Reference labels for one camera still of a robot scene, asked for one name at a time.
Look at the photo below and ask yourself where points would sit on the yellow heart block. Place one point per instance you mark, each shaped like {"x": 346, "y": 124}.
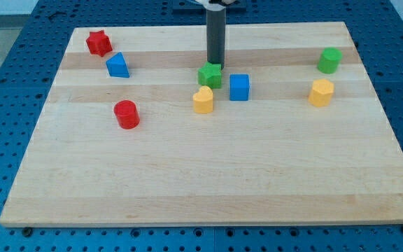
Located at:
{"x": 203, "y": 100}

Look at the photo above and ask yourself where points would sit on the green star block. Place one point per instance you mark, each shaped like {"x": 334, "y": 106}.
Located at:
{"x": 210, "y": 75}

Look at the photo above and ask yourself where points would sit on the blue cube block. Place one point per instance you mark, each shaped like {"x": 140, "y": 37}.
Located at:
{"x": 239, "y": 87}

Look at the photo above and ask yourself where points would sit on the light wooden board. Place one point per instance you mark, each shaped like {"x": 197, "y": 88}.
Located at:
{"x": 272, "y": 160}

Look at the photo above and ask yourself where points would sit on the red cylinder block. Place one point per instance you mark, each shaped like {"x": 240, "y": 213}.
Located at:
{"x": 126, "y": 114}

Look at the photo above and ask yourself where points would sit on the blue triangle block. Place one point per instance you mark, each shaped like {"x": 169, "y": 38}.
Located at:
{"x": 117, "y": 66}

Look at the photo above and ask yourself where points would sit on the yellow hexagon block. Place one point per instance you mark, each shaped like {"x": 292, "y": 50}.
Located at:
{"x": 321, "y": 92}

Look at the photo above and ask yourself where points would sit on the red star block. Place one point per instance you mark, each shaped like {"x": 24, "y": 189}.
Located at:
{"x": 99, "y": 43}

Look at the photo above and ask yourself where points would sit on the green cylinder block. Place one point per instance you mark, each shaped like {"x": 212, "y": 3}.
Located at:
{"x": 329, "y": 61}

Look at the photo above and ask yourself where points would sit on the dark blue base plate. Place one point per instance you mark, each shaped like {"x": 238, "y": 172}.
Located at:
{"x": 185, "y": 7}

